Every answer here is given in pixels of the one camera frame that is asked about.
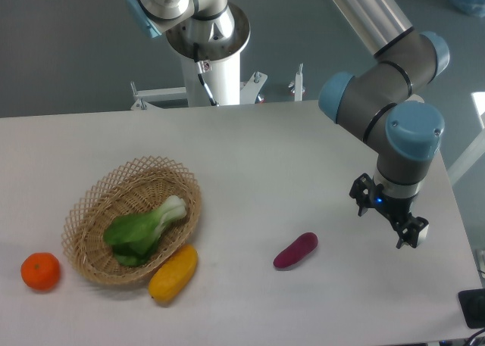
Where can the orange tangerine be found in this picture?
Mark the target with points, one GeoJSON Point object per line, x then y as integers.
{"type": "Point", "coordinates": [41, 271]}

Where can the black device at table edge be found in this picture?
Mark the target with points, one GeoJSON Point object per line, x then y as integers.
{"type": "Point", "coordinates": [472, 305]}

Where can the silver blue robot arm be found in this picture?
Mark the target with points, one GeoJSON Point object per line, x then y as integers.
{"type": "Point", "coordinates": [377, 107]}

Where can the woven wicker basket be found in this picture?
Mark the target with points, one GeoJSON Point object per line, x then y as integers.
{"type": "Point", "coordinates": [138, 186]}

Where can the yellow mango fruit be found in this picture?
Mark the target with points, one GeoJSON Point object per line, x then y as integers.
{"type": "Point", "coordinates": [173, 275]}

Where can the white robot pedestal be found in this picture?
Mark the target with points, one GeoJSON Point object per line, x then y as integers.
{"type": "Point", "coordinates": [210, 57]}

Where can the purple sweet potato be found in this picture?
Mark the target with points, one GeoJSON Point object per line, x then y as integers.
{"type": "Point", "coordinates": [297, 251]}

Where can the green bok choy vegetable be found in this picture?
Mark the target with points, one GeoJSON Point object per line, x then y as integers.
{"type": "Point", "coordinates": [133, 238]}

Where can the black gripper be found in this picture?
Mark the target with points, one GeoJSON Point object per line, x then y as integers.
{"type": "Point", "coordinates": [412, 231]}

